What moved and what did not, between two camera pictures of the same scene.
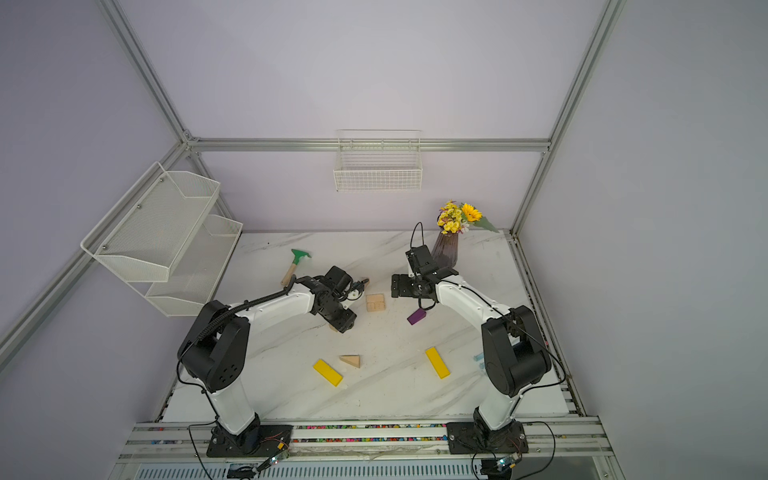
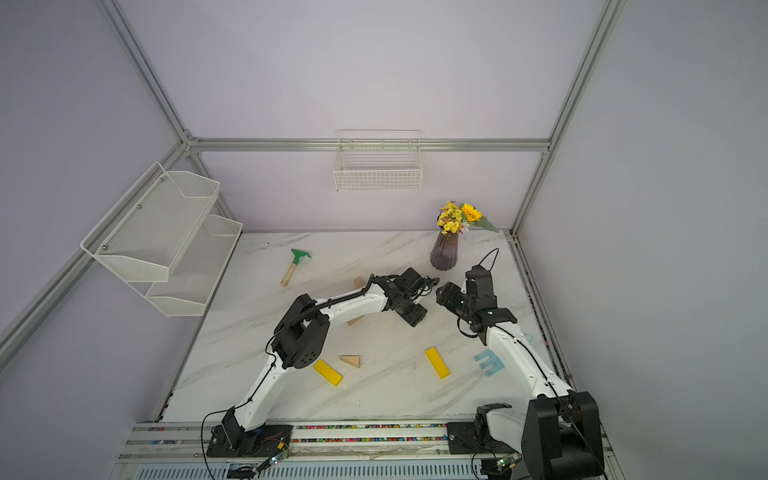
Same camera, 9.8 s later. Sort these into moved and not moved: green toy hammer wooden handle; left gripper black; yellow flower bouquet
Moved: left gripper black
Not moved: green toy hammer wooden handle; yellow flower bouquet
